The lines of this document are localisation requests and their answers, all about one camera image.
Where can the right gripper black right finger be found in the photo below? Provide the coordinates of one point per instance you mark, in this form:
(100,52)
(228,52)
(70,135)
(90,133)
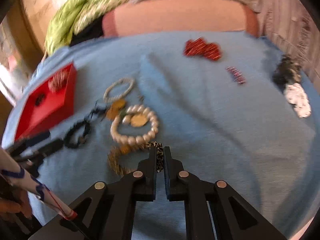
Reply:
(213,210)

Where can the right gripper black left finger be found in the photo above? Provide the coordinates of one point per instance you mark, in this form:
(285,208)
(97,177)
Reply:
(106,211)

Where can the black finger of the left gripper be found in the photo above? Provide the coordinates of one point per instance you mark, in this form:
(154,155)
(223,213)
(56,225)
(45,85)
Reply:
(28,148)

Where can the red jewelry tray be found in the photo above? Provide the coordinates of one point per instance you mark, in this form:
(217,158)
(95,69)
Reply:
(44,109)

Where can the person's left hand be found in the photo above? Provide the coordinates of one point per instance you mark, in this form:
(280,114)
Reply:
(20,204)

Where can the white blue patterned sleeve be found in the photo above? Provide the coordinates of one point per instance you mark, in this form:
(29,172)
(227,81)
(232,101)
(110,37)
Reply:
(17,176)

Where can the red white plaid scrunchie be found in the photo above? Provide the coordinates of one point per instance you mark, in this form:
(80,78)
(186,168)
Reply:
(58,81)

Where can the light blue bed blanket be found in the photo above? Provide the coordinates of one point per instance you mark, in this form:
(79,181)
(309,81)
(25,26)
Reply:
(247,135)

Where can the purple braided hair clip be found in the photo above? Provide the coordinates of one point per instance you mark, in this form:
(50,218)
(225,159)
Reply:
(236,74)

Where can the black folded garment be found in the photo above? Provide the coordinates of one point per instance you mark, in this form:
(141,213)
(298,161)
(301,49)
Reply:
(93,30)

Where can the white black dotted scrunchie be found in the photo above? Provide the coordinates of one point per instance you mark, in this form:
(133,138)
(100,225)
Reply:
(296,96)

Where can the green quilted comforter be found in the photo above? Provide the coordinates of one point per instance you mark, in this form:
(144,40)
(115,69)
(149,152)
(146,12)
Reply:
(72,18)

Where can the black lace scrunchie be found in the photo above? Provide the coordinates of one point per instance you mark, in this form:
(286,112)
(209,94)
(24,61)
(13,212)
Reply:
(288,72)

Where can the red polka dot scrunchie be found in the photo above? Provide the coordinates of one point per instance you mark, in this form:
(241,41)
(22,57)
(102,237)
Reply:
(200,47)

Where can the pink bolster cushion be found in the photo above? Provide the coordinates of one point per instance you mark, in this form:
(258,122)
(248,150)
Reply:
(153,16)

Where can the striped floral pillow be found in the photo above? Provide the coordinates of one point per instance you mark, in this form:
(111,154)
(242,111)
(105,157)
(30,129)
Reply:
(290,27)

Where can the black cord gold charm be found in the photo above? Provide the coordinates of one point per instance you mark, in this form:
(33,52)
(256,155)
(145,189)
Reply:
(109,111)

